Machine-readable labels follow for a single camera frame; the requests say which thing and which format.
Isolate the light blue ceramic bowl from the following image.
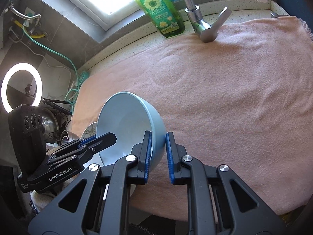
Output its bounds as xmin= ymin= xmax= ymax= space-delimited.
xmin=96 ymin=92 xmax=166 ymax=170

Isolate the steel mixing bowl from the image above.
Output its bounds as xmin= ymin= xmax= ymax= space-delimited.
xmin=59 ymin=130 xmax=80 ymax=145

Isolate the chrome kitchen faucet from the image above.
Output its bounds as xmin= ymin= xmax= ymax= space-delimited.
xmin=184 ymin=0 xmax=232 ymax=43

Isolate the floral white plate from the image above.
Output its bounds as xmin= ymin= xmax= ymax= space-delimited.
xmin=80 ymin=122 xmax=97 ymax=139

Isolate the white glove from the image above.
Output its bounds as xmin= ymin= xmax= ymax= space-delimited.
xmin=30 ymin=189 xmax=61 ymax=214

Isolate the steel pot lid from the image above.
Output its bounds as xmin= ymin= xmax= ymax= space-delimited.
xmin=42 ymin=108 xmax=59 ymax=141

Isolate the black tripod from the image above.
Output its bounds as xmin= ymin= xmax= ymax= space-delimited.
xmin=42 ymin=98 xmax=73 ymax=116

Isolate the pink towel mat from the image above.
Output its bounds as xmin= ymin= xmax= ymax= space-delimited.
xmin=72 ymin=16 xmax=312 ymax=215

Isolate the green dish soap bottle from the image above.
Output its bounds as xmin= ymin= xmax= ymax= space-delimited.
xmin=136 ymin=0 xmax=185 ymax=38

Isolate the green coiled cable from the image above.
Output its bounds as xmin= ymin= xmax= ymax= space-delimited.
xmin=22 ymin=25 xmax=90 ymax=114

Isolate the white ring light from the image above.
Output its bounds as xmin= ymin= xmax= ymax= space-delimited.
xmin=1 ymin=63 xmax=43 ymax=113

